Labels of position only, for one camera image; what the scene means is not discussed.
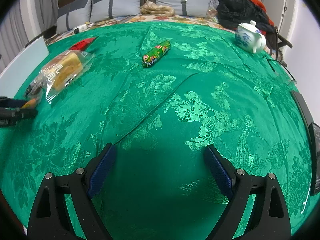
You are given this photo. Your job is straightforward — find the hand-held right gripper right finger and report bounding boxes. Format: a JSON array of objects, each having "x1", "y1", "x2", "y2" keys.
[{"x1": 203, "y1": 144, "x2": 292, "y2": 240}]

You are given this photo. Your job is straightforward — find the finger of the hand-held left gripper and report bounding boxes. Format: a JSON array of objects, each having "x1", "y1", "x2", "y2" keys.
[
  {"x1": 0, "y1": 96, "x2": 27, "y2": 108},
  {"x1": 0, "y1": 107, "x2": 38, "y2": 128}
]

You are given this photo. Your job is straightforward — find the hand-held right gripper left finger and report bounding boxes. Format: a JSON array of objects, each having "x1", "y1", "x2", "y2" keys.
[{"x1": 27, "y1": 143, "x2": 117, "y2": 240}]

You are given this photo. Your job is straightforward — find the clear orange-print snack packet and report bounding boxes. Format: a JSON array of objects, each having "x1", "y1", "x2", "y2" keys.
[{"x1": 22, "y1": 75, "x2": 48, "y2": 109}]

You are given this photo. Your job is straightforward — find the clear cake packet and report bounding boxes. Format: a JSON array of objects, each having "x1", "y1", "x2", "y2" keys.
[{"x1": 40, "y1": 50, "x2": 96, "y2": 105}]

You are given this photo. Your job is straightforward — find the red snack packet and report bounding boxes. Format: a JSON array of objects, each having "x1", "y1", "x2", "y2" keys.
[{"x1": 69, "y1": 37, "x2": 99, "y2": 51}]

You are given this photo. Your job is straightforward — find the green sausage snack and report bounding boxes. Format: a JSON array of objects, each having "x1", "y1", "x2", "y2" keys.
[{"x1": 141, "y1": 40, "x2": 171, "y2": 68}]

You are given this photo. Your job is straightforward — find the white flat board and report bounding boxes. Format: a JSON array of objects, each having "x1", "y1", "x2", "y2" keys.
[{"x1": 0, "y1": 35, "x2": 50, "y2": 97}]

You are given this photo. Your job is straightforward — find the grey curtain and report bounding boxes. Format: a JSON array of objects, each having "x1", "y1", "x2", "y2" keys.
[{"x1": 0, "y1": 0, "x2": 59, "y2": 73}]

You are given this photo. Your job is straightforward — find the green brocade blanket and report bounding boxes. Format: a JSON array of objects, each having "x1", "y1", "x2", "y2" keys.
[{"x1": 0, "y1": 21, "x2": 317, "y2": 239}]

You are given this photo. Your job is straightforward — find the black smartphone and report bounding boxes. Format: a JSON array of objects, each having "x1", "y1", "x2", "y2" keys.
[{"x1": 309, "y1": 122, "x2": 320, "y2": 196}]

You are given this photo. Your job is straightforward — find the black flat device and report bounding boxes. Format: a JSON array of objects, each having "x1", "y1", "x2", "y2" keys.
[{"x1": 291, "y1": 91, "x2": 313, "y2": 130}]

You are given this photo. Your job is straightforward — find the eyeglasses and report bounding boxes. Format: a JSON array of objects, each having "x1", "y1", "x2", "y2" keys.
[{"x1": 265, "y1": 55, "x2": 298, "y2": 84}]

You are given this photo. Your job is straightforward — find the blue and white teapot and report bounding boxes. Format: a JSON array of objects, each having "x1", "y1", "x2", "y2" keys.
[{"x1": 234, "y1": 20, "x2": 267, "y2": 54}]

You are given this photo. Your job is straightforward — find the dark wooden chair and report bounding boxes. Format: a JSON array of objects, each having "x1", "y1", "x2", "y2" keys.
[{"x1": 274, "y1": 26, "x2": 293, "y2": 67}]

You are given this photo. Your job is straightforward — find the floral bedsheet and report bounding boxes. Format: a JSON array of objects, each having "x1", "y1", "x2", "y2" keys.
[{"x1": 46, "y1": 6, "x2": 237, "y2": 46}]

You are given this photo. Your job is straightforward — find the black clothes pile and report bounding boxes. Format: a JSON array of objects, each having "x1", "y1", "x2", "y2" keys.
[{"x1": 216, "y1": 0, "x2": 274, "y2": 32}]

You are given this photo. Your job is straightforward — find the folded beige cloth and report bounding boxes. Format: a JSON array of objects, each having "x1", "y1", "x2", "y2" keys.
[{"x1": 139, "y1": 1, "x2": 175, "y2": 16}]

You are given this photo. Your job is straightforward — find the red garment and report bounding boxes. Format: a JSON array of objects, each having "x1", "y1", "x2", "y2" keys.
[{"x1": 248, "y1": 0, "x2": 270, "y2": 18}]

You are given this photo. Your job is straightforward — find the white door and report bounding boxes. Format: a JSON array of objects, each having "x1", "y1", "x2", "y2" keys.
[{"x1": 260, "y1": 0, "x2": 296, "y2": 32}]

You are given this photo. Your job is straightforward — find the white cable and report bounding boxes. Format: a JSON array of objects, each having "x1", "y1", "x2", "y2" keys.
[{"x1": 300, "y1": 182, "x2": 312, "y2": 214}]

